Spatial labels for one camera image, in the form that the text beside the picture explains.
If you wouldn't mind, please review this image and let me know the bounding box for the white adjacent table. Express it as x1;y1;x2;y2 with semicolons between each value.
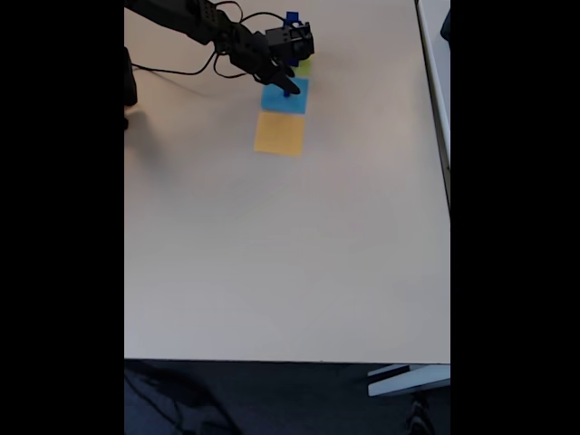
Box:
415;0;451;209

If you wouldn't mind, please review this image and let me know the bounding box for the light blue paper square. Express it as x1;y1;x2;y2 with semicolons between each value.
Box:
260;76;311;114

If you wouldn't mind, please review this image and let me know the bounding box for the orange paper square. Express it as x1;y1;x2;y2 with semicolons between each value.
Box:
253;111;305;159

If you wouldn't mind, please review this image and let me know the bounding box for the white table foot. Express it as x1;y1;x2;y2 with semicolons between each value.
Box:
366;363;451;398

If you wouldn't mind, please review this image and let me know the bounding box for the black camera box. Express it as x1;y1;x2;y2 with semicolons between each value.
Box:
265;21;315;61

